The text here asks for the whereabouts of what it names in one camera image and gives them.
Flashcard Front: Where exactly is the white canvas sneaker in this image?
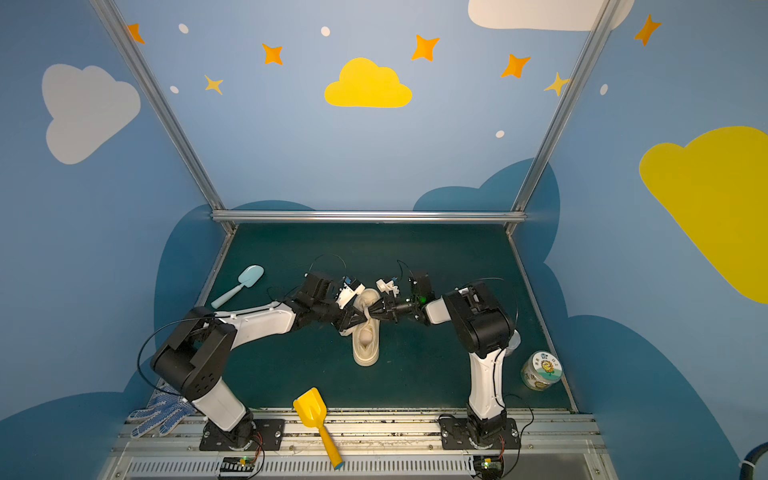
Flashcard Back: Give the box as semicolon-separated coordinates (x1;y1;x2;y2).
352;319;380;367

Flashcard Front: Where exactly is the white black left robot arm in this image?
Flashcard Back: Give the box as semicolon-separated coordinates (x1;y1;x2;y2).
150;295;366;451

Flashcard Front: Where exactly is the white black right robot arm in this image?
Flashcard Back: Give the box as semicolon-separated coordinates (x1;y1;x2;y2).
362;279;519;449

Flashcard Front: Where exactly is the light blue toy spatula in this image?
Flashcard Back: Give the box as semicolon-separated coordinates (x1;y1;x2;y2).
210;265;265;310

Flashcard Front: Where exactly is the yellow toy shovel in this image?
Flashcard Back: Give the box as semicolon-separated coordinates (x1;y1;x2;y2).
293;387;344;470

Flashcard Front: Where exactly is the back horizontal aluminium bar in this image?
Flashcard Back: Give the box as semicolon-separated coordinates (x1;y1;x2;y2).
212;210;526;224

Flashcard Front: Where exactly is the round tin can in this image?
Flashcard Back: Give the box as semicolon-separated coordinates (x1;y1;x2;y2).
521;351;563;391

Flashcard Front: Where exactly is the left green circuit board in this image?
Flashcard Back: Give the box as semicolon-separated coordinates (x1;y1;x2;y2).
217;457;256;479

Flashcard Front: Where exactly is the green circuit board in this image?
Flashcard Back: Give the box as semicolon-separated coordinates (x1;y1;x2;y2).
217;457;256;479
472;456;504;480

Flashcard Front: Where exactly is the blue dotted work glove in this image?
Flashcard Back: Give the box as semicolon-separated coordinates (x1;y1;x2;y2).
127;393;197;439

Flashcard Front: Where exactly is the right green circuit board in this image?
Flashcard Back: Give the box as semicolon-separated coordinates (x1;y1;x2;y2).
472;456;504;480

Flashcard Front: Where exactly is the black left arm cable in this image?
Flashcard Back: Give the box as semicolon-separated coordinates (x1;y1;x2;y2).
136;317;199;397

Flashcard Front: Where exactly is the left side aluminium floor rail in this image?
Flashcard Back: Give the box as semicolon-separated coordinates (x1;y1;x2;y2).
194;227;237;307

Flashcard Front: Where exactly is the aluminium floor rail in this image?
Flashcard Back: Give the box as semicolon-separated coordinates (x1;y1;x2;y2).
504;223;580;414
194;227;237;307

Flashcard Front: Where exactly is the right side aluminium floor rail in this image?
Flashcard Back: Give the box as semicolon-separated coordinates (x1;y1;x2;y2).
504;223;580;414

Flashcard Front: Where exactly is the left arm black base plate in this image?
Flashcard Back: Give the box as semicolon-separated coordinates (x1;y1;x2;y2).
199;417;285;452

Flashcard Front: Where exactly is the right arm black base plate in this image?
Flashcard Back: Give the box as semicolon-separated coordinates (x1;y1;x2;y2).
437;414;521;450

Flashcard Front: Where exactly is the aluminium front rail platform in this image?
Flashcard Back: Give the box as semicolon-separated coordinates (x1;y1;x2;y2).
99;408;618;479

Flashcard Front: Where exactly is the left aluminium frame post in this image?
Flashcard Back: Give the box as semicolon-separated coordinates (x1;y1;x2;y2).
90;0;226;210

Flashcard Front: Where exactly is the aluminium frame post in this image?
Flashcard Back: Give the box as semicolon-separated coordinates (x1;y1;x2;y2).
510;0;622;224
90;0;226;210

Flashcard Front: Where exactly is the right aluminium frame post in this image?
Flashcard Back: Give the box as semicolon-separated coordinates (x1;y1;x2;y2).
510;0;622;224

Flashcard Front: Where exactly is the dark hose bottom right corner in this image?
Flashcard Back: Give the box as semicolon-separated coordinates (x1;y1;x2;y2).
739;442;768;480

